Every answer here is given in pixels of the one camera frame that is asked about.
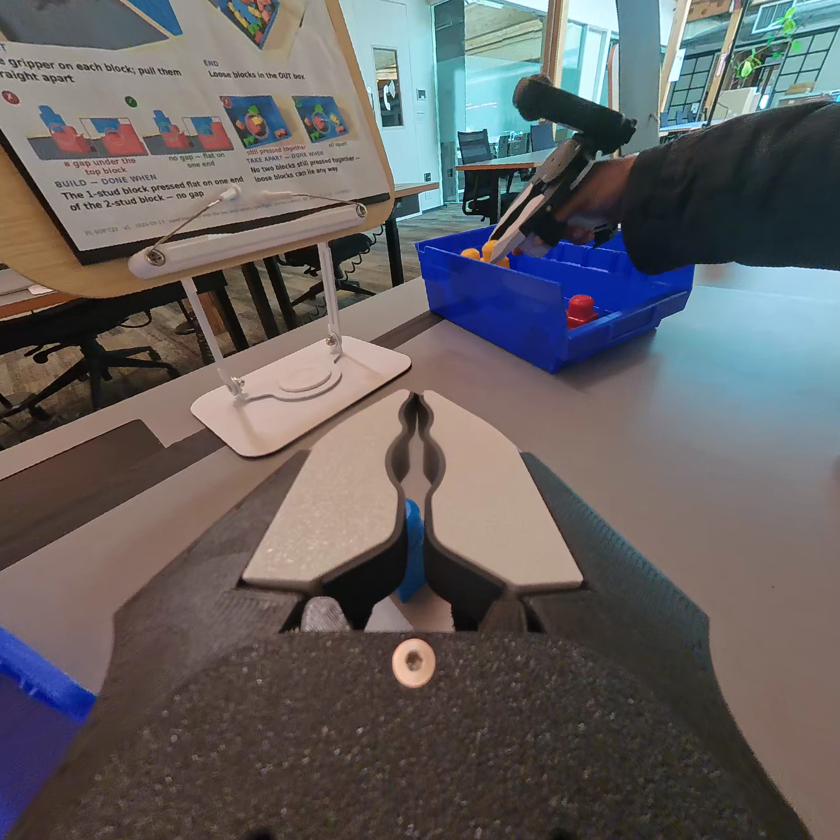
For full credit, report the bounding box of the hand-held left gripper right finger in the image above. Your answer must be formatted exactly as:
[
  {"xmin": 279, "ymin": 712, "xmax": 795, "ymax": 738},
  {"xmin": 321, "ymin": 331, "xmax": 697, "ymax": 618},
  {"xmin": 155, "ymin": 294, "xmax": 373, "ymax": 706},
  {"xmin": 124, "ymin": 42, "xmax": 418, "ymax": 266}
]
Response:
[{"xmin": 420, "ymin": 390, "xmax": 585, "ymax": 621}]

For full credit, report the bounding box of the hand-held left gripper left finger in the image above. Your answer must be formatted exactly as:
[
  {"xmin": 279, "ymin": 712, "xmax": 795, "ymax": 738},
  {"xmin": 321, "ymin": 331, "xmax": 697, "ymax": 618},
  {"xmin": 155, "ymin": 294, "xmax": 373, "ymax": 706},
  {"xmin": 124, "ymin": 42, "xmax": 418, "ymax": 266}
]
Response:
[{"xmin": 241, "ymin": 389, "xmax": 421, "ymax": 621}]

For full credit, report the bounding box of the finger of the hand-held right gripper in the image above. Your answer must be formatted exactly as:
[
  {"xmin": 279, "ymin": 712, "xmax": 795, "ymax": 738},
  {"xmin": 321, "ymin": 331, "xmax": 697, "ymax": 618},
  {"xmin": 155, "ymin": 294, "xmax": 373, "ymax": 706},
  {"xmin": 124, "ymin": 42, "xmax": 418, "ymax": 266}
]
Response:
[
  {"xmin": 487, "ymin": 192, "xmax": 560, "ymax": 263},
  {"xmin": 500, "ymin": 146, "xmax": 584, "ymax": 234}
]

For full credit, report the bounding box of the blue plastic bin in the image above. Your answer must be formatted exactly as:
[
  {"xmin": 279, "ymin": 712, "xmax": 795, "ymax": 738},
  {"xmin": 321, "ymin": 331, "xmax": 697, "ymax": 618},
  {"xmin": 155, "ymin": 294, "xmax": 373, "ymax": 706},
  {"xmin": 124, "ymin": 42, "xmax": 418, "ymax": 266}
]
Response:
[
  {"xmin": 0, "ymin": 626, "xmax": 98, "ymax": 821},
  {"xmin": 415, "ymin": 226, "xmax": 695, "ymax": 375}
]

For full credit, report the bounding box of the blue mega block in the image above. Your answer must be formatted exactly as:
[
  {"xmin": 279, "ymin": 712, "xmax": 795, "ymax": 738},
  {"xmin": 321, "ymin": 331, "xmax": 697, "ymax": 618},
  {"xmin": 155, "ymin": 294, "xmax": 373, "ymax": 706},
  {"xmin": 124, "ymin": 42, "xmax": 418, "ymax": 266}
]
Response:
[{"xmin": 394, "ymin": 497, "xmax": 427, "ymax": 605}]

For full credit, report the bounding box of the person's right forearm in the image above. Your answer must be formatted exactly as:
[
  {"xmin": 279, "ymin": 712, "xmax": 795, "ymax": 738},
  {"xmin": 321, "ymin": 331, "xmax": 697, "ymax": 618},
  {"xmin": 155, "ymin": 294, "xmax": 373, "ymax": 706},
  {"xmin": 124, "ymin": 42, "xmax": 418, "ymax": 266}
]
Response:
[{"xmin": 617, "ymin": 98, "xmax": 840, "ymax": 277}]

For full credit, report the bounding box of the person's right hand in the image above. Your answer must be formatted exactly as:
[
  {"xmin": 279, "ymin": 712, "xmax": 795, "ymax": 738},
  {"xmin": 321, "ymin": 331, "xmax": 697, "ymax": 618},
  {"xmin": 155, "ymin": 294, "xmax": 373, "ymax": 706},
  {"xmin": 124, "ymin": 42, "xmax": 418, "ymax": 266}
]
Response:
[{"xmin": 567, "ymin": 154, "xmax": 641, "ymax": 227}]

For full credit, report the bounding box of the long wooden desk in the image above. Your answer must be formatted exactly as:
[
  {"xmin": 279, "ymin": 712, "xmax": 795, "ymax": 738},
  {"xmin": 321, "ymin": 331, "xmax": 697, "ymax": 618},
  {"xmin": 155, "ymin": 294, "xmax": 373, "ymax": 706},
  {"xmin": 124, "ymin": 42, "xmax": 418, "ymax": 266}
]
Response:
[{"xmin": 456, "ymin": 150, "xmax": 559, "ymax": 224}]

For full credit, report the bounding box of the black office chair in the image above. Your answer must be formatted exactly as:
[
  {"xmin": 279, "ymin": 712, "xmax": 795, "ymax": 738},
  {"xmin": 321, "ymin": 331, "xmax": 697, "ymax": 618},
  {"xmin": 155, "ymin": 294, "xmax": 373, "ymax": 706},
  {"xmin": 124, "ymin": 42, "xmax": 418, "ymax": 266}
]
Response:
[
  {"xmin": 0, "ymin": 315, "xmax": 181, "ymax": 427},
  {"xmin": 276, "ymin": 233, "xmax": 378, "ymax": 309},
  {"xmin": 457, "ymin": 129, "xmax": 503, "ymax": 217}
]

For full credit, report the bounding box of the wooden top desk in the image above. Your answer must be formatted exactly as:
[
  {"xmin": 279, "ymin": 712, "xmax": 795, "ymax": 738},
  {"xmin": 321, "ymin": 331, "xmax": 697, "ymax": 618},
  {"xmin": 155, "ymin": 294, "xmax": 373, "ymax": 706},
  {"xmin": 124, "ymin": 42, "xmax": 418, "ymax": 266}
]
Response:
[
  {"xmin": 0, "ymin": 266, "xmax": 132, "ymax": 421},
  {"xmin": 392, "ymin": 182, "xmax": 439, "ymax": 286}
]

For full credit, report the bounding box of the green plant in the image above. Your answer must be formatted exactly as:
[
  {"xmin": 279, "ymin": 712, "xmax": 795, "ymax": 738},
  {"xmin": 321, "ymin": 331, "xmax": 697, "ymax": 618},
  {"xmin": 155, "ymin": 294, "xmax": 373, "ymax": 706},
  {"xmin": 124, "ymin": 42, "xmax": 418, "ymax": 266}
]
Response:
[{"xmin": 735, "ymin": 7, "xmax": 805, "ymax": 80}]

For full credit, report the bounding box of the wooden support post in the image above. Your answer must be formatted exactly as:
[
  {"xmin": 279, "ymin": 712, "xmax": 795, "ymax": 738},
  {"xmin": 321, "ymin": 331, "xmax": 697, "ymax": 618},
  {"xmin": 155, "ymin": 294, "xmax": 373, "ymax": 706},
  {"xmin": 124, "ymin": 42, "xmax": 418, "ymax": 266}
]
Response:
[{"xmin": 541, "ymin": 0, "xmax": 568, "ymax": 109}]

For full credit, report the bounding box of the black desk cable strip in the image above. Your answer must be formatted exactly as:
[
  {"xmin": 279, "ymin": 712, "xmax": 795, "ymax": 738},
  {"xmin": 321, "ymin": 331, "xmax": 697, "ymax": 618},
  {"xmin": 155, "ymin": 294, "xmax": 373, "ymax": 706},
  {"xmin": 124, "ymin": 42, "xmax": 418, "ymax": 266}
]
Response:
[{"xmin": 0, "ymin": 308, "xmax": 447, "ymax": 572}]

